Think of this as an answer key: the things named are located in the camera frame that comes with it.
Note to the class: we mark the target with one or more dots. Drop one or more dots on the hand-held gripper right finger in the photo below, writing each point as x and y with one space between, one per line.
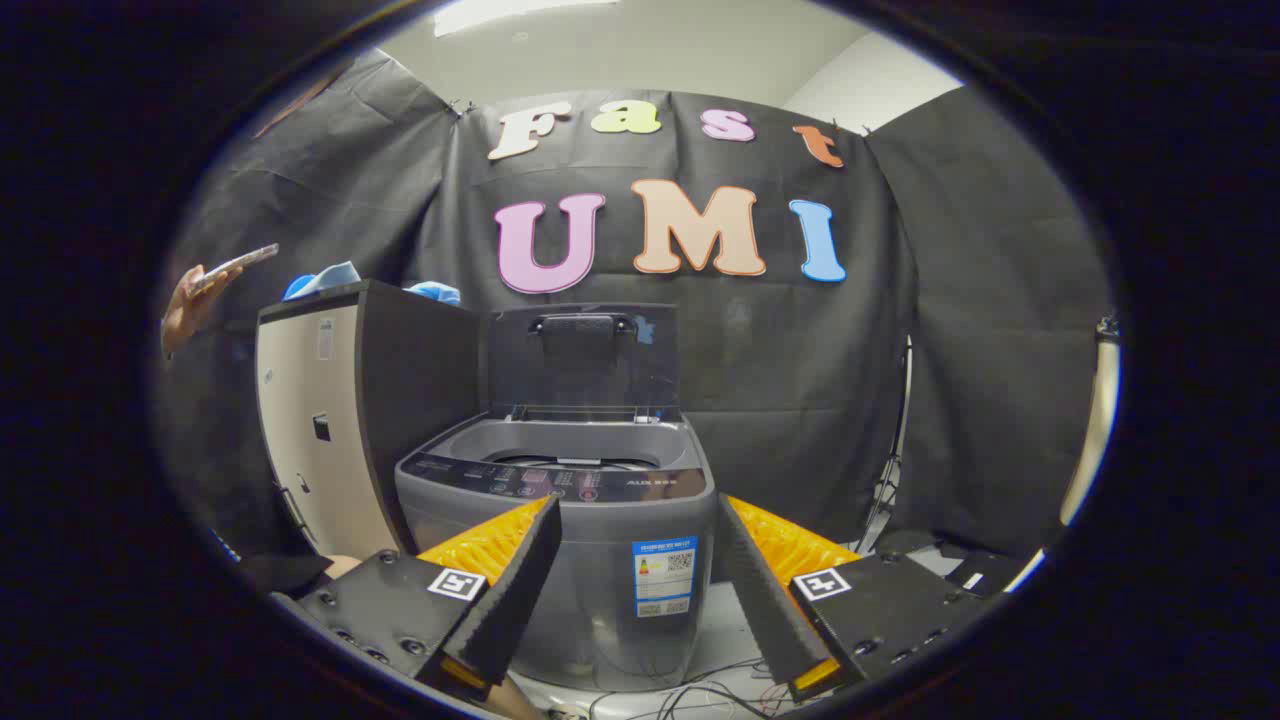
768 600

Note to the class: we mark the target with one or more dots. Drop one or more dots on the metal backdrop stand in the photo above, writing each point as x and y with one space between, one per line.
897 460

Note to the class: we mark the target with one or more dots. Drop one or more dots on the dark cabinet with white door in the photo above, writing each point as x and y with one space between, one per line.
420 400

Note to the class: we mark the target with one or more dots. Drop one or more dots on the light blue shirt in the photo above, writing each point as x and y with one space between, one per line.
325 279

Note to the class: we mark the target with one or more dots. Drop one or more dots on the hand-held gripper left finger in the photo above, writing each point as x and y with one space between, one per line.
505 600

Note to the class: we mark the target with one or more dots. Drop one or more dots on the grey washing machine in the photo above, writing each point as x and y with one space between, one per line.
610 560

